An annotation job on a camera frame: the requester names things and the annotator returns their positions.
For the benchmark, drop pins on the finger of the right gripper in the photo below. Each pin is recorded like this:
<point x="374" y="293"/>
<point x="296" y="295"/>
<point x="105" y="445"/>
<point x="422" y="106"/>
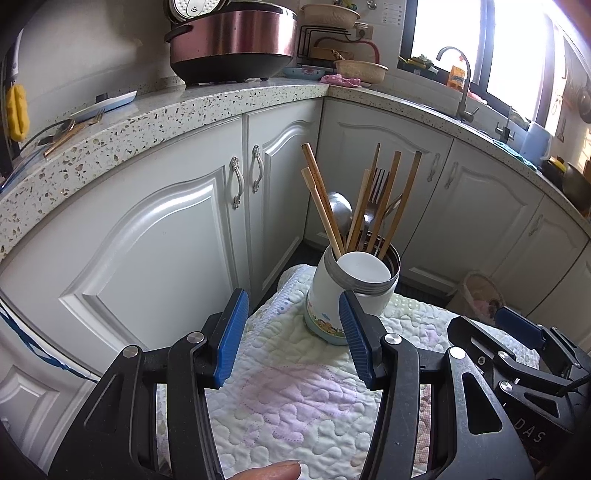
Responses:
<point x="526" y="332"/>

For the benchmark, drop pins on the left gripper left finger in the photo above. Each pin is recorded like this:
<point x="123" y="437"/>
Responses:
<point x="223" y="332"/>

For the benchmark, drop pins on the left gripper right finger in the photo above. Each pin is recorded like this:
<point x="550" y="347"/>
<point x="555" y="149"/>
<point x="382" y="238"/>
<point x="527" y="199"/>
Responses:
<point x="364" y="334"/>

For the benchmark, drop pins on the white ceramic spoon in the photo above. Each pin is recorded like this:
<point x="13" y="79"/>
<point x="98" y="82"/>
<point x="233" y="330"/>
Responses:
<point x="364" y="267"/>

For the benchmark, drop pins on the silver metal fork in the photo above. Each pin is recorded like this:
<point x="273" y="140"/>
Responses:
<point x="376" y="194"/>

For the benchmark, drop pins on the brown wooden chopstick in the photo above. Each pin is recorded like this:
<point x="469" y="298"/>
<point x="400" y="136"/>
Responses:
<point x="322" y="212"/>

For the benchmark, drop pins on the chrome kitchen faucet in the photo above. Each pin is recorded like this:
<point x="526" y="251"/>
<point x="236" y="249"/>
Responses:
<point x="461" y="78"/>

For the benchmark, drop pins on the person's left hand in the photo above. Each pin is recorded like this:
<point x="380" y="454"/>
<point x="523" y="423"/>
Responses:
<point x="286" y="470"/>

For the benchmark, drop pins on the beige waste basket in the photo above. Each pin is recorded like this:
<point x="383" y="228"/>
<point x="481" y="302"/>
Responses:
<point x="476" y="297"/>

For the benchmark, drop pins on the quilted patchwork cloth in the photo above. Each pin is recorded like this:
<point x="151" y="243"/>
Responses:
<point x="291" y="395"/>

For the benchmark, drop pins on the light bamboo chopstick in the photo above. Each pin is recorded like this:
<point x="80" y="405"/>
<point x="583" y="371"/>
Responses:
<point x="402" y="206"/>

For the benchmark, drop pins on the metal spoon on cloth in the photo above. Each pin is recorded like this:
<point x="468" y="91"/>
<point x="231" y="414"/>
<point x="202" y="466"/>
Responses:
<point x="342" y="211"/>

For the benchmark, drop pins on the light blue kettle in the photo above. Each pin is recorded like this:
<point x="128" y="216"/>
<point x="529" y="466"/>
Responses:
<point x="537" y="144"/>

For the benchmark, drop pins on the pink cloth on counter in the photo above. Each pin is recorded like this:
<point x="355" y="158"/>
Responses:
<point x="341" y="81"/>

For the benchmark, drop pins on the beige bowl on rack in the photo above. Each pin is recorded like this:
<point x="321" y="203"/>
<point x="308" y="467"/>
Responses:
<point x="367" y="72"/>

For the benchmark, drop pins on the blue floral plate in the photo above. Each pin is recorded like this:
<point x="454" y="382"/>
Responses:
<point x="304" y="73"/>

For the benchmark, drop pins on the pink rice cooker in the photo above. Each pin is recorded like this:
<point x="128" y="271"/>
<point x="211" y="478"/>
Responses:
<point x="240" y="41"/>

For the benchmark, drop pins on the black dish rack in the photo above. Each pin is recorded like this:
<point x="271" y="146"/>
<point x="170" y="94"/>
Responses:
<point x="316" y="46"/>

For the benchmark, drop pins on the yellow hanging cloth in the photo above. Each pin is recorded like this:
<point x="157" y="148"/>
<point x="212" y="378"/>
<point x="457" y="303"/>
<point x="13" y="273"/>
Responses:
<point x="17" y="113"/>

